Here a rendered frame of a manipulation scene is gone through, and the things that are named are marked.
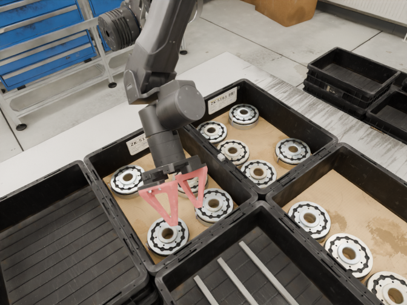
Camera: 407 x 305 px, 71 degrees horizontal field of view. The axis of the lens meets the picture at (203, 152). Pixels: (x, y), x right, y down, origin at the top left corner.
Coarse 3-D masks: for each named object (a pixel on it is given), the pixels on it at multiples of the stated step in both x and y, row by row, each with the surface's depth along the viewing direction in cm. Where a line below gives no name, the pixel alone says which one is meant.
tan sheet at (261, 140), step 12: (216, 120) 101; (228, 120) 100; (264, 120) 99; (228, 132) 96; (240, 132) 96; (252, 132) 96; (264, 132) 95; (276, 132) 95; (252, 144) 92; (264, 144) 92; (276, 144) 92; (252, 156) 89; (264, 156) 88; (276, 168) 85
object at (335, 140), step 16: (240, 80) 99; (208, 96) 94; (272, 96) 92; (192, 128) 84; (320, 128) 81; (208, 144) 79; (224, 160) 75; (304, 160) 74; (240, 176) 71; (288, 176) 71
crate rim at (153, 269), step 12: (192, 132) 83; (108, 144) 82; (204, 144) 79; (216, 156) 76; (228, 168) 73; (96, 180) 73; (240, 180) 71; (108, 192) 70; (252, 192) 68; (108, 204) 68; (252, 204) 66; (120, 216) 66; (216, 228) 62; (132, 240) 62; (192, 240) 61; (144, 252) 60; (180, 252) 59; (144, 264) 58; (156, 264) 58
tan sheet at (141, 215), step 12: (144, 156) 91; (144, 168) 88; (108, 180) 85; (168, 180) 84; (120, 204) 80; (132, 204) 79; (144, 204) 79; (168, 204) 79; (180, 204) 79; (192, 204) 78; (132, 216) 77; (144, 216) 77; (156, 216) 76; (180, 216) 76; (192, 216) 76; (144, 228) 74; (192, 228) 74; (204, 228) 73; (144, 240) 72
